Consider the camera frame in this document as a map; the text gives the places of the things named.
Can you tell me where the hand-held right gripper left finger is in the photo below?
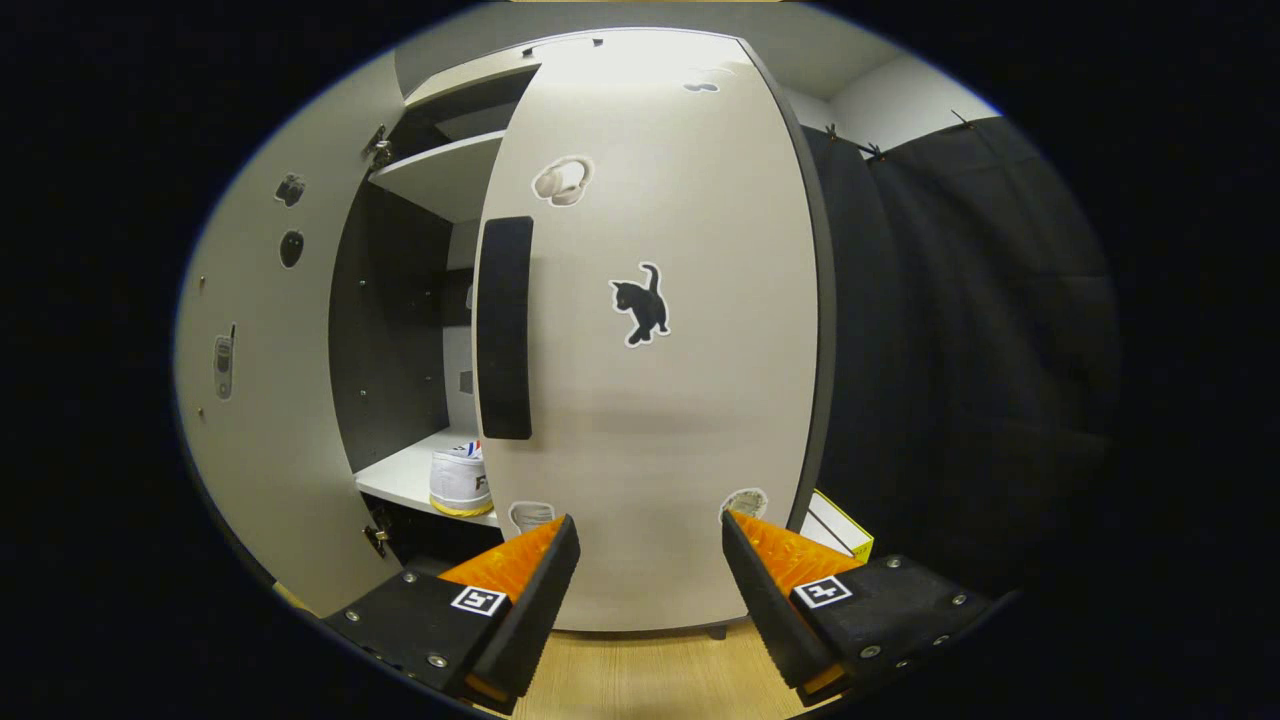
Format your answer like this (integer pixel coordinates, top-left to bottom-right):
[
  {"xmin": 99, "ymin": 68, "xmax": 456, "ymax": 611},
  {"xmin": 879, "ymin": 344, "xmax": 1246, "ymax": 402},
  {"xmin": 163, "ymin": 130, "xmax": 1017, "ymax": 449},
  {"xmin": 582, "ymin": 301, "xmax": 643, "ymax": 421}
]
[{"xmin": 322, "ymin": 514, "xmax": 582, "ymax": 713}]

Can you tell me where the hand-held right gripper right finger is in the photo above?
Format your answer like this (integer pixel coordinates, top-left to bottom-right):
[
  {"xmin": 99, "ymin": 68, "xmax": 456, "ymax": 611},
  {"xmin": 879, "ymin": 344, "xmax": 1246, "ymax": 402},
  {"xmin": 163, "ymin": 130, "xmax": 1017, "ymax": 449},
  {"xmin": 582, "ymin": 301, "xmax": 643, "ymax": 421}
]
[{"xmin": 720, "ymin": 508, "xmax": 1001, "ymax": 706}]

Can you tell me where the white canvas shoe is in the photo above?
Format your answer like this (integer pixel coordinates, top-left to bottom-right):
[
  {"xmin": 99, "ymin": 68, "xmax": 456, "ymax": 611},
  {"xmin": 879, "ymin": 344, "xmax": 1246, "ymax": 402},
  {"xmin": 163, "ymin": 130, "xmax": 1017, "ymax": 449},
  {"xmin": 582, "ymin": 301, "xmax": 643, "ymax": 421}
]
[{"xmin": 428, "ymin": 440, "xmax": 494, "ymax": 518}]

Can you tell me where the white shoe cabinet door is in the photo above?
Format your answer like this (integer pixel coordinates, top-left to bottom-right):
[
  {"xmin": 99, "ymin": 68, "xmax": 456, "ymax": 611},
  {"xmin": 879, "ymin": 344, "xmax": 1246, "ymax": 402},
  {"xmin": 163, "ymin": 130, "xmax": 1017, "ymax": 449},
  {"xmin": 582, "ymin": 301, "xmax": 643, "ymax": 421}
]
[
  {"xmin": 472, "ymin": 28, "xmax": 836, "ymax": 633},
  {"xmin": 172, "ymin": 50, "xmax": 406, "ymax": 619}
]

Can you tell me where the white shoe cabinet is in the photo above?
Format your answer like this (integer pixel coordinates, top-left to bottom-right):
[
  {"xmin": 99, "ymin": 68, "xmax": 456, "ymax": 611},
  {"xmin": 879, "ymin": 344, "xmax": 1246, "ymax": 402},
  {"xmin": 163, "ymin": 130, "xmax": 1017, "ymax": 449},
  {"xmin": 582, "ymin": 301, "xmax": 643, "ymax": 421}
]
[{"xmin": 328, "ymin": 38, "xmax": 549, "ymax": 566}]

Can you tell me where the yellow edged white box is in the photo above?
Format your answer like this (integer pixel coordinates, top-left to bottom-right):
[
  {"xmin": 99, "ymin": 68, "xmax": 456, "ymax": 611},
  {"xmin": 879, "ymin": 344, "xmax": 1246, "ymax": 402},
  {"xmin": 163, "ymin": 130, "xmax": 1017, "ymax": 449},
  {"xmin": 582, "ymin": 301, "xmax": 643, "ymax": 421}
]
[{"xmin": 800, "ymin": 488, "xmax": 875, "ymax": 563}]

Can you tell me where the black backdrop cloth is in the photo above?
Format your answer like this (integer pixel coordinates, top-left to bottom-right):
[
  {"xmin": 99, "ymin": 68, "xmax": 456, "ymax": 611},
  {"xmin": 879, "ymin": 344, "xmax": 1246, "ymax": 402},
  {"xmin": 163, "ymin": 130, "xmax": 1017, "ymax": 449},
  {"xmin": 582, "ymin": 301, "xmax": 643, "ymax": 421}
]
[{"xmin": 800, "ymin": 115, "xmax": 1121, "ymax": 601}]

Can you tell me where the black door handle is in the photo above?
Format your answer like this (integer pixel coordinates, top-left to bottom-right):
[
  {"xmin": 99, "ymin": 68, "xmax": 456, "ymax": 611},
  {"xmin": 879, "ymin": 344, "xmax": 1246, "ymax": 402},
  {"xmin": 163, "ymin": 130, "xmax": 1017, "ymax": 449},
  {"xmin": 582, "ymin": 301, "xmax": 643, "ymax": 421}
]
[{"xmin": 476, "ymin": 215, "xmax": 535, "ymax": 441}]

